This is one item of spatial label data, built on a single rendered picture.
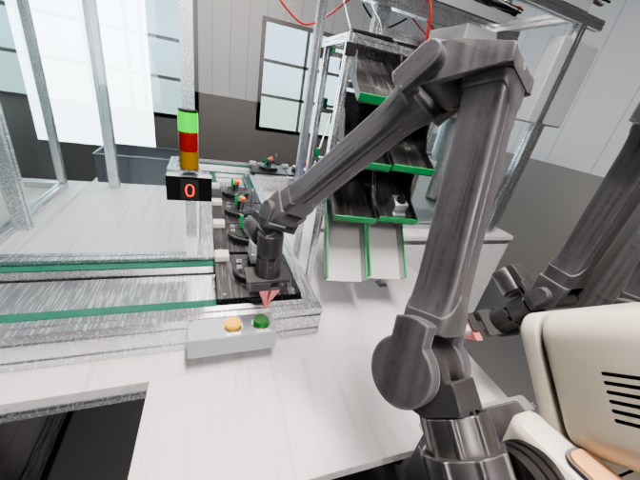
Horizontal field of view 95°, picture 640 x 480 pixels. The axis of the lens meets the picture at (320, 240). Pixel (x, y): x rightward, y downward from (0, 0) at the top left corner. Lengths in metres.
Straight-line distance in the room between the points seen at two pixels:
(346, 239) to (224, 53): 3.49
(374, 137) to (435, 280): 0.24
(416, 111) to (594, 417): 0.40
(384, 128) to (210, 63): 3.80
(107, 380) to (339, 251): 0.68
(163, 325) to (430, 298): 0.64
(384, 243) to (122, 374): 0.83
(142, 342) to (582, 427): 0.81
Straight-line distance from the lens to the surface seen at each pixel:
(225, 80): 4.21
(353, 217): 0.86
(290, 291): 0.90
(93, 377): 0.89
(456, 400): 0.36
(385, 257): 1.05
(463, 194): 0.38
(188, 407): 0.79
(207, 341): 0.77
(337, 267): 0.96
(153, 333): 0.85
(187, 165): 0.91
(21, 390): 0.93
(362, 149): 0.50
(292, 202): 0.58
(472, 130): 0.40
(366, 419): 0.80
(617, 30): 3.70
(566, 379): 0.43
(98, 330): 0.85
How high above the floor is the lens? 1.51
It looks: 26 degrees down
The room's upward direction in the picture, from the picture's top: 11 degrees clockwise
